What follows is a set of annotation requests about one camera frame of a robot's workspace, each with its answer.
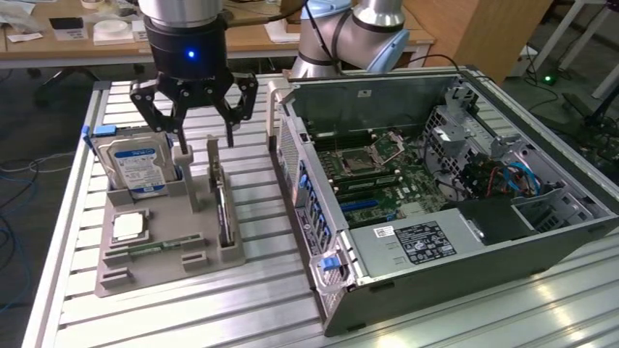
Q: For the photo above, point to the clear plastic bag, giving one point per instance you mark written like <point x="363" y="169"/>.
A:
<point x="16" y="16"/>

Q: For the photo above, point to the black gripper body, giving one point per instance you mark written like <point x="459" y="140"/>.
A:
<point x="188" y="72"/>

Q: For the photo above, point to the blue expansion slot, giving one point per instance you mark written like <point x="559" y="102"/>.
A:
<point x="359" y="205"/>

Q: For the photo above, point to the green RAM stick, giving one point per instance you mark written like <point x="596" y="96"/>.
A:
<point x="159" y="245"/>

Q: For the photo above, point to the silver CPU chip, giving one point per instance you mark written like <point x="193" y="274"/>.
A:
<point x="129" y="226"/>

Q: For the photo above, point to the black power supply label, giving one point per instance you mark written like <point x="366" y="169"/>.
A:
<point x="426" y="243"/>

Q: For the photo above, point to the grey parts rack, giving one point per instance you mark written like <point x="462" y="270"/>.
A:
<point x="164" y="217"/>

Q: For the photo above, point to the hard disk with blue carrier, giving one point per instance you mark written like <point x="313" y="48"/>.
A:
<point x="135" y="163"/>

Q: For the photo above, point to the white box with round dish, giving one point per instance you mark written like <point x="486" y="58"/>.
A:
<point x="112" y="33"/>

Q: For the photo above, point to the metal drive cage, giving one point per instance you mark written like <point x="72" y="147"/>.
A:
<point x="454" y="137"/>

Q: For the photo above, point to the white barcode sticker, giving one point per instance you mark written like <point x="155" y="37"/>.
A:
<point x="383" y="231"/>

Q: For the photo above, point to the black expansion slot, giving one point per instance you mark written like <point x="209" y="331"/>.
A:
<point x="360" y="195"/>

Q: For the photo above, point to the black chair base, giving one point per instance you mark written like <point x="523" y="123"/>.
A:
<point x="57" y="78"/>

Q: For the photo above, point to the white paper label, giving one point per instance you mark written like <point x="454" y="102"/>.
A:
<point x="24" y="37"/>

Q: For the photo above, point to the plain white box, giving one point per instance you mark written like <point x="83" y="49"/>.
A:
<point x="140" y="32"/>

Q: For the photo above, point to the green motherboard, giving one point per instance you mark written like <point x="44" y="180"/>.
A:
<point x="420" y="195"/>

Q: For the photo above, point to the white box with red dot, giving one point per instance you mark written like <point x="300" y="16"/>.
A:
<point x="527" y="59"/>

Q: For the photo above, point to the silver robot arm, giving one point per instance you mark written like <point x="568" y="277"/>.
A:
<point x="338" y="43"/>

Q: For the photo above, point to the blue case latch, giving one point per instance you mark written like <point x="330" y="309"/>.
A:
<point x="328" y="263"/>

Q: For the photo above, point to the grey power supply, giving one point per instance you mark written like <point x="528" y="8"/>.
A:
<point x="376" y="253"/>

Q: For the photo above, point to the white paper stack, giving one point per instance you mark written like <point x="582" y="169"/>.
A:
<point x="283" y="30"/>

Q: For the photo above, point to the white tape roll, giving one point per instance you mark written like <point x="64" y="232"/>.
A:
<point x="92" y="3"/>

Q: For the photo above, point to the white table frame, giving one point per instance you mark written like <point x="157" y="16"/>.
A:
<point x="570" y="32"/>

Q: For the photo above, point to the black floor equipment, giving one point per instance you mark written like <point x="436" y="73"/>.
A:
<point x="599" y="119"/>

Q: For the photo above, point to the white box with black top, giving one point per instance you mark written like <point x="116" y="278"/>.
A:
<point x="68" y="29"/>

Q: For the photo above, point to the white case wall sticker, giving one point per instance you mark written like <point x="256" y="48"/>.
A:
<point x="364" y="93"/>

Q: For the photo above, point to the graphics card with metal bracket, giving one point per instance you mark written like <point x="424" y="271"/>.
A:
<point x="221" y="210"/>

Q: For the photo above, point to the silver chipset heatsink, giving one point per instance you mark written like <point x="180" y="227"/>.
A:
<point x="415" y="209"/>

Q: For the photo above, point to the wooden cabinet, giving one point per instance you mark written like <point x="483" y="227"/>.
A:
<point x="483" y="36"/>

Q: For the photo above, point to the dark grey PC case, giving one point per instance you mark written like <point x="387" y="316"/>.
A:
<point x="435" y="290"/>

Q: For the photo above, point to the CPU socket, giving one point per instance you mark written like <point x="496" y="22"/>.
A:
<point x="355" y="161"/>

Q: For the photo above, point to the metal socket cover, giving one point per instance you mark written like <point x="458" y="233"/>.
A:
<point x="398" y="145"/>

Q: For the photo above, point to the device with green light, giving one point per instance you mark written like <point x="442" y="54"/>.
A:
<point x="548" y="79"/>

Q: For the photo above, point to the wooden desk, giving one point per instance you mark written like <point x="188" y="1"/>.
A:
<point x="72" y="50"/>

